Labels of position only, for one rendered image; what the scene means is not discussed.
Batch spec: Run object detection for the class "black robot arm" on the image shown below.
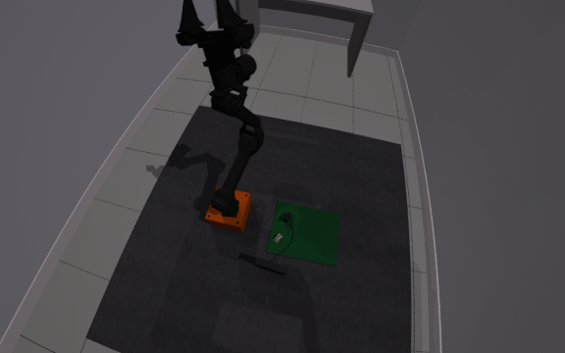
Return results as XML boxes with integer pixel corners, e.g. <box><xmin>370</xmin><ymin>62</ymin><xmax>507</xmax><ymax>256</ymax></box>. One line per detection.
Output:
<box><xmin>209</xmin><ymin>54</ymin><xmax>264</xmax><ymax>218</ymax></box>

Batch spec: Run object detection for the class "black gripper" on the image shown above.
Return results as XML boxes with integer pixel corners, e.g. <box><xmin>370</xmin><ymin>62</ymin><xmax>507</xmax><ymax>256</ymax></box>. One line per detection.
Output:
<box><xmin>176</xmin><ymin>0</ymin><xmax>255</xmax><ymax>72</ymax></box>

